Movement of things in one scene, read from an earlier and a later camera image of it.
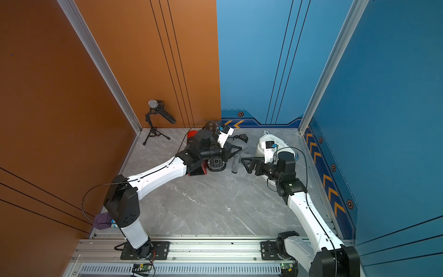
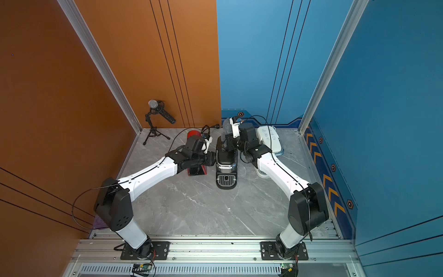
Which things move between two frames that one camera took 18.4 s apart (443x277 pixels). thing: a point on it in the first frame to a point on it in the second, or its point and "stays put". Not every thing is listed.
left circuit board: x=142 y=269 stays put
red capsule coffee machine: x=202 y=170 stays put
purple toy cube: x=102 y=220 stays put
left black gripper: x=226 y=152 to x=211 y=158
